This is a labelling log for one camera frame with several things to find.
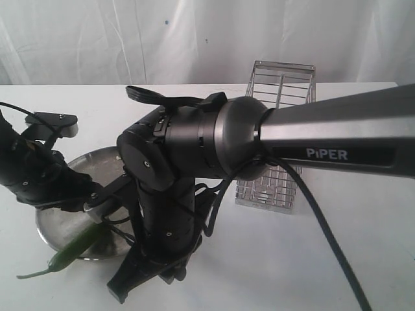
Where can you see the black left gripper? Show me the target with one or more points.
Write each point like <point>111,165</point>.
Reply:
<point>43,180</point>

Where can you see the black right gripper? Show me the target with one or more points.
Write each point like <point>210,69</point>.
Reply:
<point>171,225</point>

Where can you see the green chili pepper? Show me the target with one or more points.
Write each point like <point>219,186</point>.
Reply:
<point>71,251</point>

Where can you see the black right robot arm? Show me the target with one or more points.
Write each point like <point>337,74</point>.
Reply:
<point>184,154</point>

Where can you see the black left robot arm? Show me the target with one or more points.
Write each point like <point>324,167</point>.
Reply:
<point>4,133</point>

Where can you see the round steel plate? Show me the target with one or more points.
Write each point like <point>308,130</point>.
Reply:
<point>57,228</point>

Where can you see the white backdrop curtain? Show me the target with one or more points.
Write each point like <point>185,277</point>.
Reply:
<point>203,42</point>

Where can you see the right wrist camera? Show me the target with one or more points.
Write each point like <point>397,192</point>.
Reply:
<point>106,200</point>

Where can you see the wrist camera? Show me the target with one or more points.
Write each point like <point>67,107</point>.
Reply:
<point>106,200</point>
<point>43,126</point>

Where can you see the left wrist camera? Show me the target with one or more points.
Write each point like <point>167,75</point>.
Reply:
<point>43,126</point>

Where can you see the wire metal utensil holder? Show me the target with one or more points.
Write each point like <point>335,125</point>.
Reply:
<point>277,85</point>

